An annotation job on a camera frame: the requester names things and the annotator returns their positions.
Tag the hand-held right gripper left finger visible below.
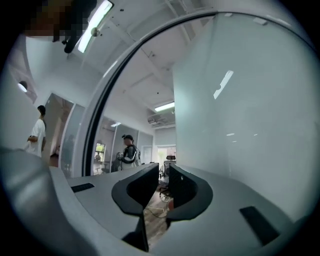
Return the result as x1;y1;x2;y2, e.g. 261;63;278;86
111;162;160;253

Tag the ceiling air conditioner vent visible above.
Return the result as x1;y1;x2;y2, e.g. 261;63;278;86
147;113;168;126

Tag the black office chair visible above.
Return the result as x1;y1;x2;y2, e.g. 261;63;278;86
158;154;177;181

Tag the rectangular ceiling light panel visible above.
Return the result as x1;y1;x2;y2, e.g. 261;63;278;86
154;101;176;113

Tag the black head-worn camera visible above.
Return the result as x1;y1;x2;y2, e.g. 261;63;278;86
51;14;87;54

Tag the long fluorescent ceiling light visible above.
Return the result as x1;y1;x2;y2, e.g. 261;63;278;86
76;0;115;54

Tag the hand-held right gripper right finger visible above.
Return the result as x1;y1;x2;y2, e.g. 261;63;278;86
165;162;214;230

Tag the white floor cable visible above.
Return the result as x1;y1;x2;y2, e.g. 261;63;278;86
145;191;174;219

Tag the corridor glass partition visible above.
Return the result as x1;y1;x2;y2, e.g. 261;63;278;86
44;92;86;174

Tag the frosted glass door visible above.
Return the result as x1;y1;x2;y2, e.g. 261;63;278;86
171;11;315;222

